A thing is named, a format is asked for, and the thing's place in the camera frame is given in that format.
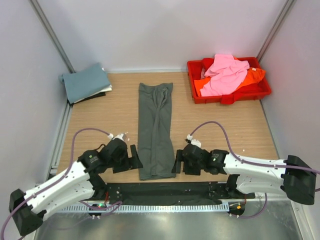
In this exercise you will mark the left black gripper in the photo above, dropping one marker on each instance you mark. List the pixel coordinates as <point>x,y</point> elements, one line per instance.
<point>133,162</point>

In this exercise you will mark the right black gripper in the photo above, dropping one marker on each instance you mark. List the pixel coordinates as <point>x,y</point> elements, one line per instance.
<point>177,167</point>

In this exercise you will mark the grey t shirt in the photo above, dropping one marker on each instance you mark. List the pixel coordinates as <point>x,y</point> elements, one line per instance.
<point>155,148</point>

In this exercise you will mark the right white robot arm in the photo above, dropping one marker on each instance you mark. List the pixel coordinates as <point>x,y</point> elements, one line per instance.
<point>246,175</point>

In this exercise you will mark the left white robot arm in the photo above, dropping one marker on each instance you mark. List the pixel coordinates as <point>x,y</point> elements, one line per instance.
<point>80,181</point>

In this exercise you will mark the folded black t shirt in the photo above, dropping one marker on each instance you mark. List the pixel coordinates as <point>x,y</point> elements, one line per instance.
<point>100,94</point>

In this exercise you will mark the folded blue t shirt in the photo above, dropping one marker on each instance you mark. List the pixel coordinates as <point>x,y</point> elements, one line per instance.
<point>69,80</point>

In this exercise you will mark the pink t shirt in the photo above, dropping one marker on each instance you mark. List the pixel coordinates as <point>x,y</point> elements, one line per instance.
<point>226,74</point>

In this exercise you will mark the red plastic bin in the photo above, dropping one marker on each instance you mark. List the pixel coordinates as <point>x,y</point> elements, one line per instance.
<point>251,91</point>

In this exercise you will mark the orange t shirt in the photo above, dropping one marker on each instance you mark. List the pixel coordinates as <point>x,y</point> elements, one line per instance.
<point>226,75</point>

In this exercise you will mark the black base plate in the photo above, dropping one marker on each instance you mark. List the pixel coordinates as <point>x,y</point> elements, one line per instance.
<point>169,193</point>

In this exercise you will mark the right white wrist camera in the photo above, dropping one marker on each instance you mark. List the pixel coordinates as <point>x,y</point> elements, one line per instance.
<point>191,140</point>

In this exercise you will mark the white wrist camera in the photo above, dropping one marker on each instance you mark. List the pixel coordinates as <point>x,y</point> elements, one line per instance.
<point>191,140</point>
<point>121,136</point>

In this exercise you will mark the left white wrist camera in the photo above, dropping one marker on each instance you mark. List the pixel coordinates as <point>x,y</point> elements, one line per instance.
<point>121,136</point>

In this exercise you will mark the slotted cable duct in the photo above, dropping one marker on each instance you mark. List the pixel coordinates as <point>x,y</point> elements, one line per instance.
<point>81,208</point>

